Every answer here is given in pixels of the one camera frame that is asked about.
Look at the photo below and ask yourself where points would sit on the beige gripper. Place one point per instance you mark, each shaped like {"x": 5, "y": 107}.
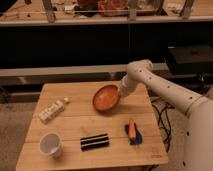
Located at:
{"x": 120, "y": 91}

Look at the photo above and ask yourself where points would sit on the orange ceramic bowl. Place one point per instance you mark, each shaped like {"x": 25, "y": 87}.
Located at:
{"x": 106, "y": 98}

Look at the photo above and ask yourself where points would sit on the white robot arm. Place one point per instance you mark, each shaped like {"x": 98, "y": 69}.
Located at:
{"x": 198, "y": 147}

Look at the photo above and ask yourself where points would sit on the long wooden shelf bench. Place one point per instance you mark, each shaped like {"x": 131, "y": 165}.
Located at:
{"x": 26, "y": 76}

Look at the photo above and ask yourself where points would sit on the orange carrot toy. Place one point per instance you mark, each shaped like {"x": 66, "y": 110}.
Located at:
{"x": 132, "y": 131}

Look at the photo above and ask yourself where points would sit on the wooden table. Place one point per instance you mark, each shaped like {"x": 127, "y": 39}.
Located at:
{"x": 80, "y": 120}

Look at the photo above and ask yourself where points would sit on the black striped rectangular block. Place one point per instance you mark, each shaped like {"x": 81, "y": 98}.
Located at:
{"x": 97, "y": 141}

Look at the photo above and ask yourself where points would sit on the white plastic bottle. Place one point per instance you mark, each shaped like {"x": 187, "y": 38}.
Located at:
{"x": 53, "y": 110}

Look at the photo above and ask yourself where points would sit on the black box on shelf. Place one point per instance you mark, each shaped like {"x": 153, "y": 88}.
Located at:
{"x": 190, "y": 59}

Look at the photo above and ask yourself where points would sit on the white paper cup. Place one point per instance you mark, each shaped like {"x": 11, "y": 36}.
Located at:
{"x": 50, "y": 145}

